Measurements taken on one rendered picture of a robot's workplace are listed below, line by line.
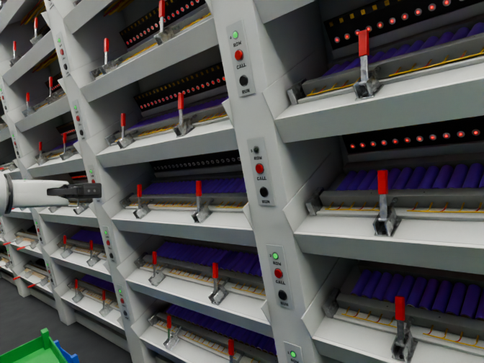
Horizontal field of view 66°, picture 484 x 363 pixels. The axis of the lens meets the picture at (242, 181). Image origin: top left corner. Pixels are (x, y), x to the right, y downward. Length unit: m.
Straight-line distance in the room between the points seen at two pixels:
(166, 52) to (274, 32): 0.26
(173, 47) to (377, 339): 0.66
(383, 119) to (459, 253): 0.20
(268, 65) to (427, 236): 0.36
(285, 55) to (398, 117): 0.25
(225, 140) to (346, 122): 0.26
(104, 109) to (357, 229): 0.88
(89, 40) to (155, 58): 0.43
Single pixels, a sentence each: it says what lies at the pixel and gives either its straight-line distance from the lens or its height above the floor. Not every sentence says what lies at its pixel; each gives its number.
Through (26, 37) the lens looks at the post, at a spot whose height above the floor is 1.29.
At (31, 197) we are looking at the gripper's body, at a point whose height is 0.68.
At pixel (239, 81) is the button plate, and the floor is 0.81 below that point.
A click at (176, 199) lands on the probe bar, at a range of 1.01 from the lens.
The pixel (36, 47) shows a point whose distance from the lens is 1.50.
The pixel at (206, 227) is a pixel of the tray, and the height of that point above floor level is 0.53.
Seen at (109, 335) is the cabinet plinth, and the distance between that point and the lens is 1.69.
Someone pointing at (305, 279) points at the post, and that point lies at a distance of 0.70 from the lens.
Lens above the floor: 0.73
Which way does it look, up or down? 8 degrees down
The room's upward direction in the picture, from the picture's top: 11 degrees counter-clockwise
